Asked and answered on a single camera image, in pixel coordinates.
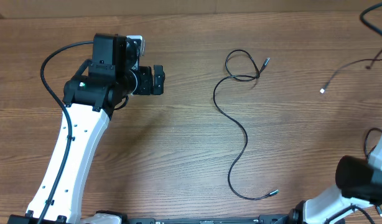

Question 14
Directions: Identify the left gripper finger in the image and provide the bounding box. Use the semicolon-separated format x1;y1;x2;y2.
154;65;165;80
152;79;164;95

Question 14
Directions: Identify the short black usb cable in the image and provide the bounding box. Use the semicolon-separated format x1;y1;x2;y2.
319;40;382;95

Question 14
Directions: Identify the black cable white plug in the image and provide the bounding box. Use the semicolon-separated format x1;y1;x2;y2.
363;127;382;218

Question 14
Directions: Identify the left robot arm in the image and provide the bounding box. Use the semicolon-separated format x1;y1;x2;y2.
7;34;165;224

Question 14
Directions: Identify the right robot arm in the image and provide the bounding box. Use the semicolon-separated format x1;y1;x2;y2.
286;135;382;224

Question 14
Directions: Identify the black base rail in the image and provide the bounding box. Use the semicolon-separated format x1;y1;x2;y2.
82;210;291;224

